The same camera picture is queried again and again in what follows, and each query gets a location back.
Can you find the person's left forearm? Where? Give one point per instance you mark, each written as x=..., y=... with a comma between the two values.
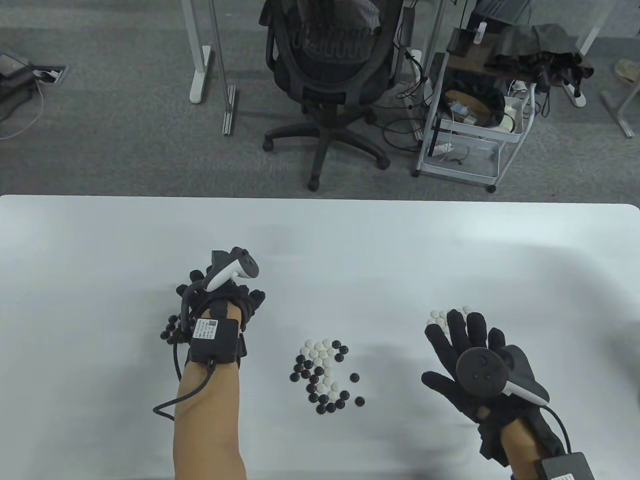
x=210, y=430

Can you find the grey white left hand controller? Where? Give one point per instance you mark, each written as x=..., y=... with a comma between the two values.
x=245, y=267

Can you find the mixed black white go stones pile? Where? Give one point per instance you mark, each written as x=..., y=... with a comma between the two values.
x=325, y=380

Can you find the grey white right hand controller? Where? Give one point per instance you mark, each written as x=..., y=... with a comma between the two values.
x=480, y=372

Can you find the white utility cart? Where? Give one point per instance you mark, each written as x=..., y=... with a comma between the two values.
x=460, y=172

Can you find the black power adapter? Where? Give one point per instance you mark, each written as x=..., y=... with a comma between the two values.
x=407, y=27

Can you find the aluminium profile post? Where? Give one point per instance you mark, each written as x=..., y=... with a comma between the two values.
x=229, y=110

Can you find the person's left hand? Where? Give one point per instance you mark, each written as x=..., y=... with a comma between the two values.
x=245, y=302

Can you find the grey metal floor foot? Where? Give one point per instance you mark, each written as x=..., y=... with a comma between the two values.
x=620, y=117

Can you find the grey white hand controller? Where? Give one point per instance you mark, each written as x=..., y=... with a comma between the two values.
x=245, y=267
x=480, y=372

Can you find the small white bottle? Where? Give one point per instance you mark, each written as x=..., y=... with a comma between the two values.
x=481, y=34

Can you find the black cloth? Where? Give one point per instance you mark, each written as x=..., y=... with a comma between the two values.
x=535, y=45

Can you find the sorted white go stones group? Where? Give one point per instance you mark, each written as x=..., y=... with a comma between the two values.
x=440, y=316

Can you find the black mesh office chair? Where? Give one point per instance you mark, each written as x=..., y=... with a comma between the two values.
x=325, y=107

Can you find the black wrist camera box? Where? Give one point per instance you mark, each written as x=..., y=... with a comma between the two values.
x=565, y=467
x=215, y=342

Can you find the white desk leg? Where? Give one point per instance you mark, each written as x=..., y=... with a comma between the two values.
x=200, y=75
x=595, y=35

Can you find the person's right hand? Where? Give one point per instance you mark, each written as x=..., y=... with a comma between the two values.
x=470, y=405

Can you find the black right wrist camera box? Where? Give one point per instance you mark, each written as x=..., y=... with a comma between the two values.
x=565, y=467

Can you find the white power strip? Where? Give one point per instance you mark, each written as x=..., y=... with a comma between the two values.
x=575, y=95

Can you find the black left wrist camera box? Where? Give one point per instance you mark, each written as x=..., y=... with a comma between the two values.
x=215, y=342

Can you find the floor socket box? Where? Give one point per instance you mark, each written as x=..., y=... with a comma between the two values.
x=50, y=75

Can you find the sorted black go stones group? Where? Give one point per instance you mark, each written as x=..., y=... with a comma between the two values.
x=170, y=332

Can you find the tan shoe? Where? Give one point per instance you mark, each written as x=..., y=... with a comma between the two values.
x=629, y=70

